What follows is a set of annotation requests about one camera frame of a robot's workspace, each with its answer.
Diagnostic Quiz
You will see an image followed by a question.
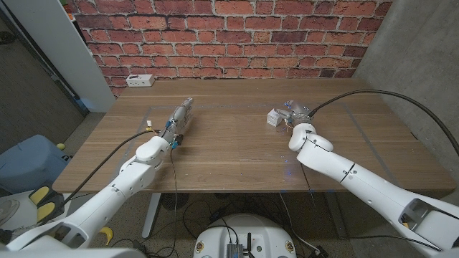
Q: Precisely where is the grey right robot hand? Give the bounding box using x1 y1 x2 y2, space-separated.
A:
278 100 313 128

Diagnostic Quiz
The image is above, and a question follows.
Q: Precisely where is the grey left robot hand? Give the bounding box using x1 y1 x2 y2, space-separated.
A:
161 97 194 139

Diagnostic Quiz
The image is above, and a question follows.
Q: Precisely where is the small white box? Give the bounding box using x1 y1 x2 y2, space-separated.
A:
266 108 284 128

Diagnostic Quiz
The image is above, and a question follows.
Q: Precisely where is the small grey electronics box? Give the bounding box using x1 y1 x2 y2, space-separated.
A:
225 243 244 258

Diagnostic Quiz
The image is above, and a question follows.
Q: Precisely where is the white power strip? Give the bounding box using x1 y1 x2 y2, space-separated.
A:
125 74 156 88

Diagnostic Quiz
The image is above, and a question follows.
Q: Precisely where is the black round floor fan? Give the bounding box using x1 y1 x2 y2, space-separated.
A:
160 193 190 211

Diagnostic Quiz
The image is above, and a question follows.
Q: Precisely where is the red brick printed backdrop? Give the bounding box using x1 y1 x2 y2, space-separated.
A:
66 0 394 97

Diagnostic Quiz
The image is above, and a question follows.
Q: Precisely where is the white table leg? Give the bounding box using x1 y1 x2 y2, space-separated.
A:
141 192 162 239

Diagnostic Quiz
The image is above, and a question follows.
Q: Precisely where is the grey table leg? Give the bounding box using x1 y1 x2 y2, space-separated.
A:
324 192 349 240

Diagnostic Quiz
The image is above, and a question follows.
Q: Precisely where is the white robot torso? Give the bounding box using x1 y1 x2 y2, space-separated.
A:
192 214 298 258

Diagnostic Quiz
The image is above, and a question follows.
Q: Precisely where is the white partition panel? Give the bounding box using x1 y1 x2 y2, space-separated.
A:
5 0 116 114

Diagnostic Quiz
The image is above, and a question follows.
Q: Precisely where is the black object with yellow pads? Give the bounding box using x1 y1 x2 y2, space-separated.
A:
28 185 60 223

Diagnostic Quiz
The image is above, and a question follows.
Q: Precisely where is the white floor platform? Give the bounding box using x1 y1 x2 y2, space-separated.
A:
0 189 75 232

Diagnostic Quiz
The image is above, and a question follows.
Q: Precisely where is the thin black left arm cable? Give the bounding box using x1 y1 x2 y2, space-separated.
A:
169 147 179 257

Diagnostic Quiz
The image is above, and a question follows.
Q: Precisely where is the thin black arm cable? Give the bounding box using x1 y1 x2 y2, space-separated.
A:
299 161 443 252
169 147 179 257

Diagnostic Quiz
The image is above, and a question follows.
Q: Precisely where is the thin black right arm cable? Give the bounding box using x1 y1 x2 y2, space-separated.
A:
299 161 443 252

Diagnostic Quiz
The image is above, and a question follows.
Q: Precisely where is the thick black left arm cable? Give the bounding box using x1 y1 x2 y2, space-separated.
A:
35 128 161 226

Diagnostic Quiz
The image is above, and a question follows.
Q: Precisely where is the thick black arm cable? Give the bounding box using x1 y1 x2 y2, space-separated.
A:
308 88 459 156
35 128 161 226

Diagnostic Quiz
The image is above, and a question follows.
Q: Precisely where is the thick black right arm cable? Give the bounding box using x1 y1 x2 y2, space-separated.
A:
308 88 459 156

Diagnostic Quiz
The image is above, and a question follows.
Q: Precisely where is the white floor cable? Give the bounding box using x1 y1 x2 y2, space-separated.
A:
278 192 321 252

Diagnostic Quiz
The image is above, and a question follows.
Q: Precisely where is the black metal door frame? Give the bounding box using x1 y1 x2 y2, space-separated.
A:
0 6 90 118

